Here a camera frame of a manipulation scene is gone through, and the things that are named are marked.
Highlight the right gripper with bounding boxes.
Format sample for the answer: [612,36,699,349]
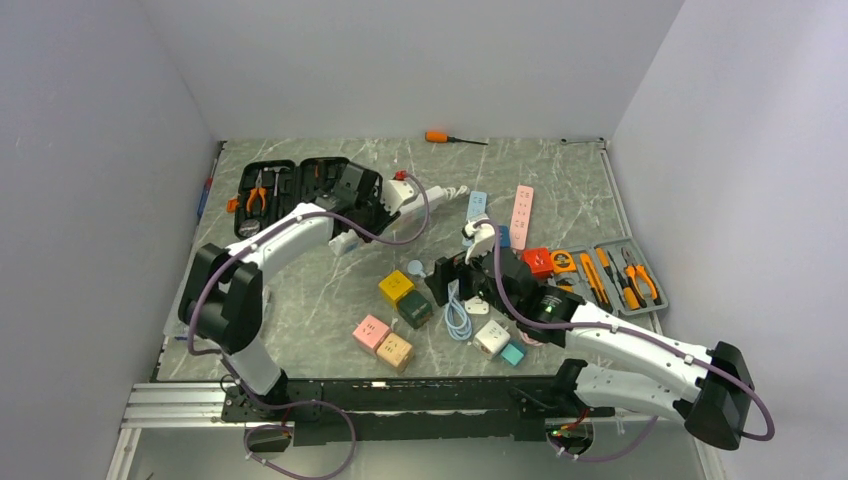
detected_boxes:
[425,241,520,321]

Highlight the white charger plug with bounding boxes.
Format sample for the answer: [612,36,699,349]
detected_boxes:
[463,296,490,315]

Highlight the light blue cable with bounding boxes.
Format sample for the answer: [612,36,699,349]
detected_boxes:
[406,259,474,342]

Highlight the dark green cube socket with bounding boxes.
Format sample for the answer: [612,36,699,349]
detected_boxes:
[396,290,433,329]

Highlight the yellow cube socket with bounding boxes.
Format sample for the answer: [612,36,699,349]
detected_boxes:
[378,270,415,308]

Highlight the white long power strip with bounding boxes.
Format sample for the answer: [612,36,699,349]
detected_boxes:
[328,185,470,256]

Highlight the white cube socket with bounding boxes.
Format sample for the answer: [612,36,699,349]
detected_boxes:
[472,320,511,360]

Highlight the black tool case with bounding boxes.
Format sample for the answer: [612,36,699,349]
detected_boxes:
[227,157,350,240]

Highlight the light blue power strip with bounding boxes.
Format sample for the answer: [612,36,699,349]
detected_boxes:
[466,191,488,222]

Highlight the beige cube socket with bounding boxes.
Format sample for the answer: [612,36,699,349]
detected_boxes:
[376,333,414,372]

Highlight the red cube socket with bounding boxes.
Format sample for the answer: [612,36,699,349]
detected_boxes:
[522,247,554,281]

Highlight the teal plug adapter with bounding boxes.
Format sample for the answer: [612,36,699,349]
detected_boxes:
[500,341,526,367]

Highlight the pink cube socket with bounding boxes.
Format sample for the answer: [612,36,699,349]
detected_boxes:
[352,315,392,356]

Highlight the pink power strip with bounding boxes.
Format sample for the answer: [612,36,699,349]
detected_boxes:
[509,185,534,251]

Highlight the grey tool tray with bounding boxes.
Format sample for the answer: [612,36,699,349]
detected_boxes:
[548,237,669,317]

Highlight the blue cube socket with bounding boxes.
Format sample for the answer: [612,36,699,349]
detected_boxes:
[498,225,511,248]

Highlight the clear plastic screw box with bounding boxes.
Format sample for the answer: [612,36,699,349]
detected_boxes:
[162,282,188,339]

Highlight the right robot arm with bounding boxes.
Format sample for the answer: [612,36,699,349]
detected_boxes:
[425,249,754,451]

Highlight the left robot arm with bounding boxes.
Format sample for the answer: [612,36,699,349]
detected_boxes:
[178,163,422,420]

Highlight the orange pliers in case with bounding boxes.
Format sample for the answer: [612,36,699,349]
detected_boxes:
[245,170,267,215]

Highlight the orange tape measure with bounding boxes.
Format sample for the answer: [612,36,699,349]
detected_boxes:
[550,250,577,275]

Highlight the orange utility knife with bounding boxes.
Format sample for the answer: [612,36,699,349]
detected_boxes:
[579,253,611,309]

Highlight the orange pliers in tray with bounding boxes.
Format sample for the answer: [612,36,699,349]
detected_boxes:
[620,247,661,307]

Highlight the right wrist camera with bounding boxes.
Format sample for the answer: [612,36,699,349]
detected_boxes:
[462,215,497,264]

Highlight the orange handled screwdriver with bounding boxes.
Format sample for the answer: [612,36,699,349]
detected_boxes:
[425,131,488,146]

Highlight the blue pen at wall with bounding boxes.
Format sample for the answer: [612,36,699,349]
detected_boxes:
[196,159,218,221]

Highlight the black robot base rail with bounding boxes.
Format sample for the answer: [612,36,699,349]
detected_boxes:
[221,376,614,446]

